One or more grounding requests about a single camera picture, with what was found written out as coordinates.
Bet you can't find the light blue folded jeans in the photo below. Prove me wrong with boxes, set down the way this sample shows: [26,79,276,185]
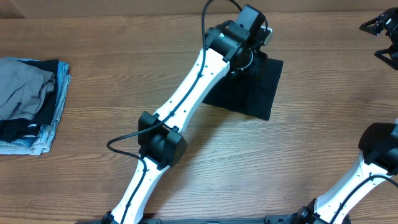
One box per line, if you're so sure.
[1,58,71,156]

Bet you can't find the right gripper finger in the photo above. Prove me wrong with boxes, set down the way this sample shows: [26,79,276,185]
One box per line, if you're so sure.
[359,14,385,36]
[374,48,397,70]

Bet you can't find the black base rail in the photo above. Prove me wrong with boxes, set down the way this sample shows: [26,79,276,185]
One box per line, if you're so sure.
[74,214,352,224]

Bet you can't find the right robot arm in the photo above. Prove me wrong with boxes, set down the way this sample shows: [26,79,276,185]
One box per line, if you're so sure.
[283,122,397,224]

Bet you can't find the grey folded garment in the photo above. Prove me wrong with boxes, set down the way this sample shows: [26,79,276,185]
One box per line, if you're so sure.
[1,58,55,120]

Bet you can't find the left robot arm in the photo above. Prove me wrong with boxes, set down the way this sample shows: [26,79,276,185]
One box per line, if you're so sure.
[101,5,272,223]

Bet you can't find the black folded garment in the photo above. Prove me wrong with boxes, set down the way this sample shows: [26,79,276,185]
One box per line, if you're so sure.
[1,59,60,142]

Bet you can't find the black t-shirt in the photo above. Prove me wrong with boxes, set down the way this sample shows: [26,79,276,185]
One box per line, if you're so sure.
[203,58,284,121]

